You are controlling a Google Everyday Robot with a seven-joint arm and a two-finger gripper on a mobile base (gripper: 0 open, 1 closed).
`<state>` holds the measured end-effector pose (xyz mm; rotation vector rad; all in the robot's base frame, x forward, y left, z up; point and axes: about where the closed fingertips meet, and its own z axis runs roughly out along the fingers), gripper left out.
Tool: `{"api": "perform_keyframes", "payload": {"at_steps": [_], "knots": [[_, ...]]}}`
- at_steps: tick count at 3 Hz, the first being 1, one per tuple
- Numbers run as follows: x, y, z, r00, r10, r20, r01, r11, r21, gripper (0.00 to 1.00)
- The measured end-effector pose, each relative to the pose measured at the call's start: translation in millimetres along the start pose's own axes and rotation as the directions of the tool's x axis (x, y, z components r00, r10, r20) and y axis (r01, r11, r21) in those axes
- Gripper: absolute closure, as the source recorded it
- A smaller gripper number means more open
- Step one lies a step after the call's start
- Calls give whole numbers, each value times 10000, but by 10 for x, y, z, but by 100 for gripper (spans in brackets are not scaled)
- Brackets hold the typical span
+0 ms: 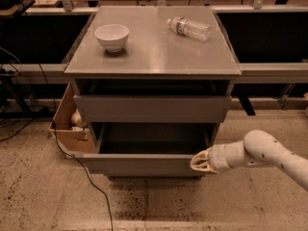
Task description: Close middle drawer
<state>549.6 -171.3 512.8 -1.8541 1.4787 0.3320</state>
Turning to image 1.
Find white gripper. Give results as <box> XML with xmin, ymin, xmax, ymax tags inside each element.
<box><xmin>191</xmin><ymin>144</ymin><xmax>231</xmax><ymax>173</ymax></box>

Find grey drawer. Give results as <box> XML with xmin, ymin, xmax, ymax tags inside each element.
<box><xmin>73</xmin><ymin>79</ymin><xmax>233</xmax><ymax>124</ymax></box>
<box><xmin>83</xmin><ymin>123</ymin><xmax>219</xmax><ymax>177</ymax></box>

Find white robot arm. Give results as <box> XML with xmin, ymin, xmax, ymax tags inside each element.
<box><xmin>191</xmin><ymin>130</ymin><xmax>308</xmax><ymax>191</ymax></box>

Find grey drawer cabinet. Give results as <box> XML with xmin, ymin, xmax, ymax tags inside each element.
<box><xmin>64</xmin><ymin>5</ymin><xmax>243</xmax><ymax>180</ymax></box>

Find grey top drawer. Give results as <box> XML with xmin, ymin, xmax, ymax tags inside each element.
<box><xmin>73</xmin><ymin>79</ymin><xmax>233</xmax><ymax>124</ymax></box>

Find brown cardboard box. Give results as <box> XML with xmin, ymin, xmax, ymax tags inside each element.
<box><xmin>49</xmin><ymin>84</ymin><xmax>96</xmax><ymax>157</ymax></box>

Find white cup in box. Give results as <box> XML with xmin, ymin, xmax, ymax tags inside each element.
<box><xmin>71</xmin><ymin>110</ymin><xmax>87</xmax><ymax>128</ymax></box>

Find clear plastic water bottle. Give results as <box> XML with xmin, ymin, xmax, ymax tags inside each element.
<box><xmin>167</xmin><ymin>16</ymin><xmax>210</xmax><ymax>41</ymax></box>

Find white ceramic bowl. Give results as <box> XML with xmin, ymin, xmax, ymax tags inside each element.
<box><xmin>94</xmin><ymin>24</ymin><xmax>130</xmax><ymax>52</ymax></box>

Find grey metal rail barrier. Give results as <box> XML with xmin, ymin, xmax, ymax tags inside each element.
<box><xmin>1</xmin><ymin>5</ymin><xmax>308</xmax><ymax>85</ymax></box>

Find black floor cable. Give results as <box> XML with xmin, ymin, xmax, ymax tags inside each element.
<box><xmin>51</xmin><ymin>121</ymin><xmax>115</xmax><ymax>231</ymax></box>

